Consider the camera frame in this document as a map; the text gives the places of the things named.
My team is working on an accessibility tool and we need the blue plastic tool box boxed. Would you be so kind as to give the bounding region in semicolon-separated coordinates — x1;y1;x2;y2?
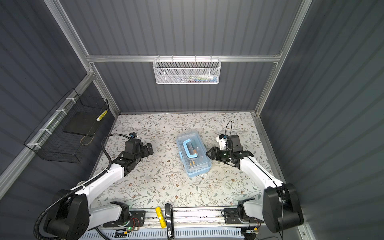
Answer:
176;131;212;178

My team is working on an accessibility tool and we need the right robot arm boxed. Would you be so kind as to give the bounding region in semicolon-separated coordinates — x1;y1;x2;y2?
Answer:
206;134;304;233

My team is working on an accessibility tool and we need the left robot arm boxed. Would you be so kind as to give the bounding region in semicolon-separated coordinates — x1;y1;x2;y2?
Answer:
33;133;154;240

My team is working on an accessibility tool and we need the yellow tube in basket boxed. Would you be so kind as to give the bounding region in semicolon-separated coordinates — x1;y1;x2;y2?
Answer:
96;110;109;122

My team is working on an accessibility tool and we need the black pad in basket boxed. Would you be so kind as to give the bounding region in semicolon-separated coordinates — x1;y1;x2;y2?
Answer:
63;113;101;137

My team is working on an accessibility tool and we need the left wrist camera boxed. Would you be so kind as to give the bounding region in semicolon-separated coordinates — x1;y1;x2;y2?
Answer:
129;133;139;139

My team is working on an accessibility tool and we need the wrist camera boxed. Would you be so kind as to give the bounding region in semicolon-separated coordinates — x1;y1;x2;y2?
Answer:
129;133;139;139
216;134;229;150

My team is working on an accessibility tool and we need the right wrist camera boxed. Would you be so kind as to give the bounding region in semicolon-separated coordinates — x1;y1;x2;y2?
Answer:
216;134;229;150

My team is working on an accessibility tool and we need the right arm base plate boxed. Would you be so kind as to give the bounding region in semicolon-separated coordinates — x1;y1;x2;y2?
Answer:
221;208;264;225

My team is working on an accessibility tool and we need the yellow marker on rail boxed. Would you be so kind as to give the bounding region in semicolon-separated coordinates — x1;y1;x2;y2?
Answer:
155;207;167;229

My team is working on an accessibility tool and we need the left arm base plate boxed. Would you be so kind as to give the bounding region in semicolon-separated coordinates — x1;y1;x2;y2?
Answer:
103;211;146;228

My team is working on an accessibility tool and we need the black handle tool on rail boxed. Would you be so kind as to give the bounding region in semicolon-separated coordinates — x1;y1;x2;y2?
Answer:
165;203;175;240

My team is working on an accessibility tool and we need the black wire basket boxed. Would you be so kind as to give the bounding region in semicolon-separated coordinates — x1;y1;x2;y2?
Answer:
24;91;110;164

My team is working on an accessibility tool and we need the white wire mesh basket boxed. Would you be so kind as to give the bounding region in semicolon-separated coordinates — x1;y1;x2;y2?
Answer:
153;60;222;85

